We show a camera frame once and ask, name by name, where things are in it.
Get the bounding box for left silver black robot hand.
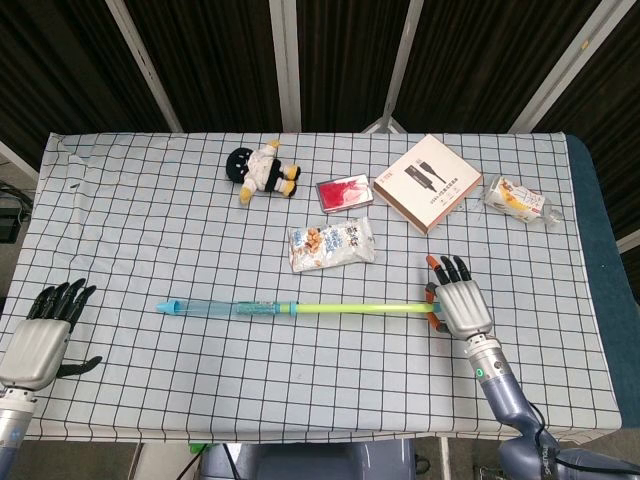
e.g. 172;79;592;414
0;278;104;392

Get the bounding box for right silver robot hand orange fingertips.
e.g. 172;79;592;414
423;253;494;342

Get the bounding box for yellow-green plastic stick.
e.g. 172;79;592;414
272;298;444;321

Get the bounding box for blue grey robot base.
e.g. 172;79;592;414
199;438;416;480

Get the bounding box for clear snack packet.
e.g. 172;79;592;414
483;174;564;227

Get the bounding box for black equipment box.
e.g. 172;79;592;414
0;182;35;242

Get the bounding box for silver snack packet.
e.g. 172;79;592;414
287;216;377;275

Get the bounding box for dark blue table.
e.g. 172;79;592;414
564;134;640;436

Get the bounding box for red card case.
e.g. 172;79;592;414
315;172;374;215

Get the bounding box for white checked tablecloth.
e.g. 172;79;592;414
3;130;624;446

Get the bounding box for black white plush doll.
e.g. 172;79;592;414
225;138;303;206

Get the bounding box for beige cable cardboard box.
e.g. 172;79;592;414
372;133;484;236

